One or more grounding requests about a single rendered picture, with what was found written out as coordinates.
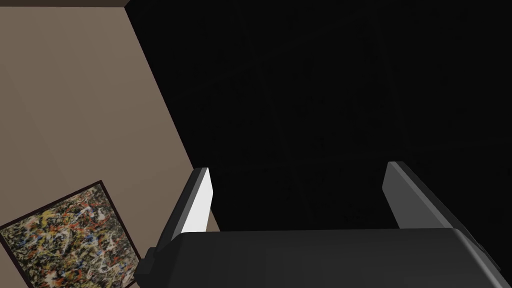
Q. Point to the speckled abstract painting dark frame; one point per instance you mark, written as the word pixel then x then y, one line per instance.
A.
pixel 72 244

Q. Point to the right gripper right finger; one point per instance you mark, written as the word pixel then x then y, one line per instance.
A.
pixel 412 204

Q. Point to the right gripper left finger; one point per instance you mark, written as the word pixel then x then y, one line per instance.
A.
pixel 194 208

